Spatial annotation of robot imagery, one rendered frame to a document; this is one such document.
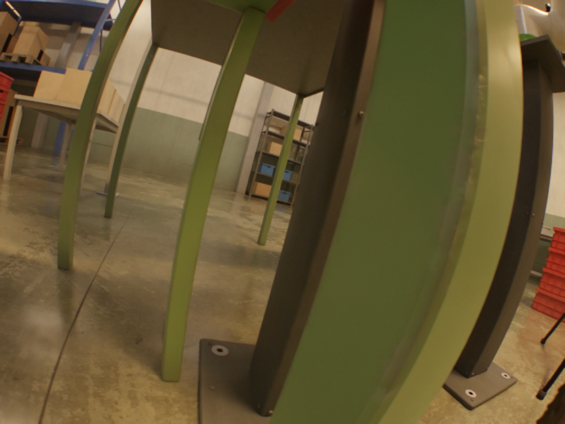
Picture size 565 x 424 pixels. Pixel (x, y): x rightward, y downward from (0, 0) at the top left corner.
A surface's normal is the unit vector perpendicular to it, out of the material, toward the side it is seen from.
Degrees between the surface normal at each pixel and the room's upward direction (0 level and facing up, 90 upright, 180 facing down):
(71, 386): 0
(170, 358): 90
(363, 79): 90
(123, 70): 90
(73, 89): 90
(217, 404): 0
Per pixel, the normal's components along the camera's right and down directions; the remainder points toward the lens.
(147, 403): 0.26, -0.96
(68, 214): 0.42, 0.19
